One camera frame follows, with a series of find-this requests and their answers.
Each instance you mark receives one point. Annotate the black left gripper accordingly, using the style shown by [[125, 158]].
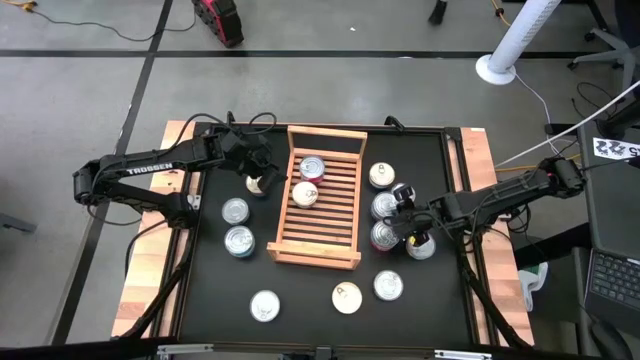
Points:
[[245, 152]]

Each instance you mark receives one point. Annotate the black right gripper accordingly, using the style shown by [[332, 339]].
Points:
[[417, 215]]

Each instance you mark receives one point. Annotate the blue red can gold lid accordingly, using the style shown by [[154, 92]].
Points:
[[253, 187], [382, 176]]

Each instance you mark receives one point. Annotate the teal can silver lid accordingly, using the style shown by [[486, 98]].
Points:
[[382, 206], [422, 251], [239, 241]]

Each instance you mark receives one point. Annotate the pink can silver lid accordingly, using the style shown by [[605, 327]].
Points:
[[382, 236], [312, 167]]

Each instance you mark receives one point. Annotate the Bumble Bee can silver lid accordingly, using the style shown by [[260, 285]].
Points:
[[235, 211]]

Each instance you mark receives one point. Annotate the blue red can cream lid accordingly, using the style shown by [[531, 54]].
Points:
[[346, 298], [305, 195]]

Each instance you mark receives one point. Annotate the wooden slatted shelf rack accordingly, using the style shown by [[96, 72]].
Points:
[[320, 225]]

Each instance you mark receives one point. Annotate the white lid can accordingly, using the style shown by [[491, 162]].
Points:
[[264, 306]]

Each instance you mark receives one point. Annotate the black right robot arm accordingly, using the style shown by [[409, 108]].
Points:
[[500, 192]]

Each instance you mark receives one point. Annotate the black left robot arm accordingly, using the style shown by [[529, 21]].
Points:
[[150, 167]]

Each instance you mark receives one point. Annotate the black table clamp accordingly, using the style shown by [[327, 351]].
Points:
[[231, 120], [395, 123]]

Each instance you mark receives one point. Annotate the wooden table side plank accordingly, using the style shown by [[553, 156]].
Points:
[[140, 292], [477, 150]]

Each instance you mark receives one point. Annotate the white green bag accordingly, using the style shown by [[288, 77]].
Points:
[[532, 285]]

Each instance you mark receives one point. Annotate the white tower fan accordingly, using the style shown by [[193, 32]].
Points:
[[487, 72]]

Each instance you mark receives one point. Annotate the red black tool case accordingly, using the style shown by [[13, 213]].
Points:
[[220, 20]]

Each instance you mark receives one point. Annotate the dark grey desk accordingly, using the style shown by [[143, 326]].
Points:
[[612, 200]]

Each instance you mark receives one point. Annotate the black stand foot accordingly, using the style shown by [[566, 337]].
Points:
[[437, 12]]

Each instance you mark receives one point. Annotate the white paper marker tag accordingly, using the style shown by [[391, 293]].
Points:
[[615, 148]]

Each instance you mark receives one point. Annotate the black laptop keyboard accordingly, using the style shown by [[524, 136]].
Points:
[[617, 280]]

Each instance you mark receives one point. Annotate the grey office chair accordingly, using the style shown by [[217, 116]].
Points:
[[622, 50]]

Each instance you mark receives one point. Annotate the grey floor bracket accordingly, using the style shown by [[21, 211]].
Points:
[[17, 223]]

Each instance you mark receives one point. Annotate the black frame bar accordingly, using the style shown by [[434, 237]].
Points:
[[75, 350]]

